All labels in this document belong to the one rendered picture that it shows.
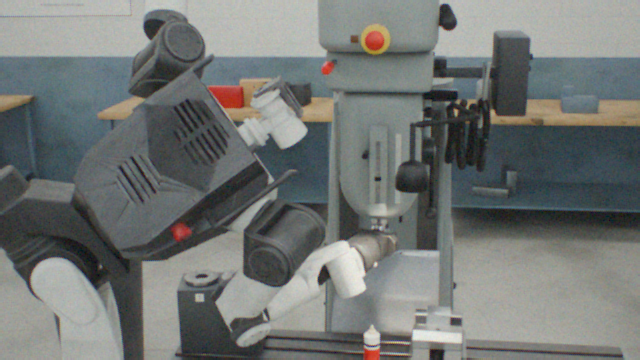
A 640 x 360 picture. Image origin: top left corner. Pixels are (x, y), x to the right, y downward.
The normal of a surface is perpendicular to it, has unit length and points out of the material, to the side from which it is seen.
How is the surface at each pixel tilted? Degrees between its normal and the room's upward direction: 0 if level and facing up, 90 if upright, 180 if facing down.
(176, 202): 74
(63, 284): 90
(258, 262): 102
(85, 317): 90
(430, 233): 90
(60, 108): 90
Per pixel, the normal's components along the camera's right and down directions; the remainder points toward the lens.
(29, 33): -0.14, 0.28
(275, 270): -0.43, 0.44
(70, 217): 0.23, 0.26
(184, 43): 0.58, -0.29
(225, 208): -0.07, -0.15
